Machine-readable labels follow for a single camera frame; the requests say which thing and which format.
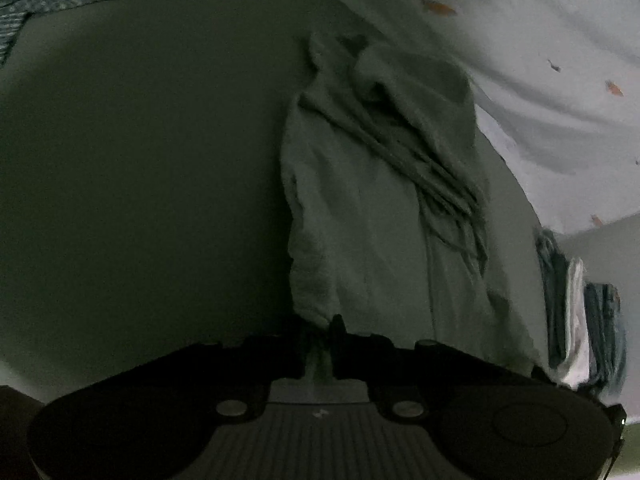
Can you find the folded white garment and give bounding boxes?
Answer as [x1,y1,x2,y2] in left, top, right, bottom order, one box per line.
[555,257,591,388]

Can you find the grey zip hoodie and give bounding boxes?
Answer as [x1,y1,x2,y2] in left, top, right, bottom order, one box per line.
[280,30,546,391]

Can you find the folded blue garment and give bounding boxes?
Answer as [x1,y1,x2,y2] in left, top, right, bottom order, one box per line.
[582,282,628,386]

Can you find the carrot printed white sheet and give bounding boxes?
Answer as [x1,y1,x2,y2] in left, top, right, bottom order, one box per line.
[270,0,640,236]

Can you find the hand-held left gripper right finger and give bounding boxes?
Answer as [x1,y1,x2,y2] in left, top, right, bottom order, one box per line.
[329,315,482,422]

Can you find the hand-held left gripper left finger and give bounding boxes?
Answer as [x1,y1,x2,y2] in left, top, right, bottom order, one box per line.
[165,317,308,418]

